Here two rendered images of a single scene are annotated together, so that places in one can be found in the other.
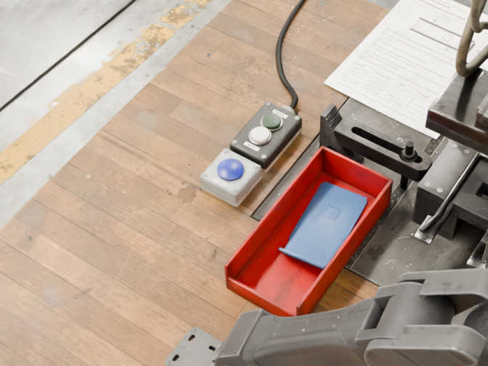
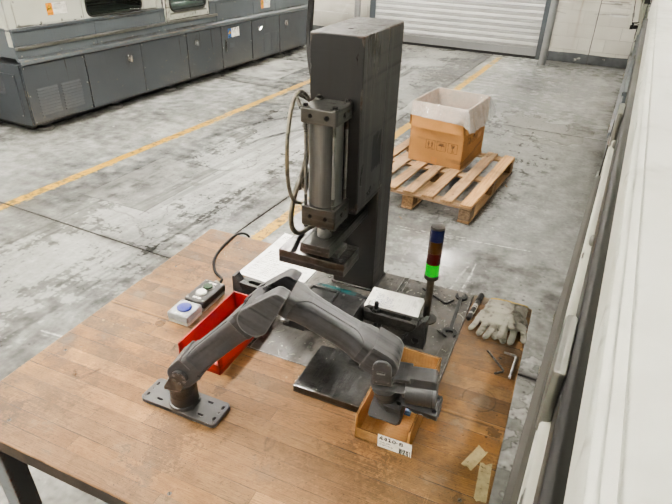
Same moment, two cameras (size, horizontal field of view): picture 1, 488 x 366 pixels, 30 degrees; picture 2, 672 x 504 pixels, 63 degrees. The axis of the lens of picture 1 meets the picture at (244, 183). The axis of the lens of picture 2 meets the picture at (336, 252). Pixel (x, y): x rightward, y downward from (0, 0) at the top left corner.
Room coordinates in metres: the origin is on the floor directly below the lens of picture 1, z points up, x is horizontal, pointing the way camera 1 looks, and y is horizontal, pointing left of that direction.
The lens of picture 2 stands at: (-0.45, -0.07, 1.85)
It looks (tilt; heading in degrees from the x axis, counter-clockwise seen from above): 31 degrees down; 345
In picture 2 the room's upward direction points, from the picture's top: 2 degrees clockwise
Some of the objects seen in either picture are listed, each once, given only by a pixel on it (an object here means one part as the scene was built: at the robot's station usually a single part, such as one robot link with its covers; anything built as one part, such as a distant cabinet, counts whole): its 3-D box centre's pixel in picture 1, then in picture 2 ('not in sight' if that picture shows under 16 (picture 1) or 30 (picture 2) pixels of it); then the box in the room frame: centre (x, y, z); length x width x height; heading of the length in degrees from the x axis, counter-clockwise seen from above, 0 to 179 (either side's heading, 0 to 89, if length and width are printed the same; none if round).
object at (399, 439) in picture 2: not in sight; (401, 397); (0.39, -0.45, 0.93); 0.25 x 0.13 x 0.08; 142
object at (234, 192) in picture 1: (231, 182); (185, 316); (0.84, 0.02, 0.90); 0.07 x 0.07 x 0.06; 52
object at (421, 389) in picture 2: not in sight; (407, 374); (0.27, -0.41, 1.12); 0.12 x 0.09 x 0.12; 61
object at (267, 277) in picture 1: (311, 233); (227, 330); (0.72, -0.09, 0.93); 0.25 x 0.12 x 0.06; 142
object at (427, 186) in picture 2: not in sight; (436, 174); (3.53, -1.97, 0.07); 1.20 x 1.00 x 0.14; 136
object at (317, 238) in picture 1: (324, 223); not in sight; (0.74, -0.11, 0.92); 0.15 x 0.07 x 0.03; 149
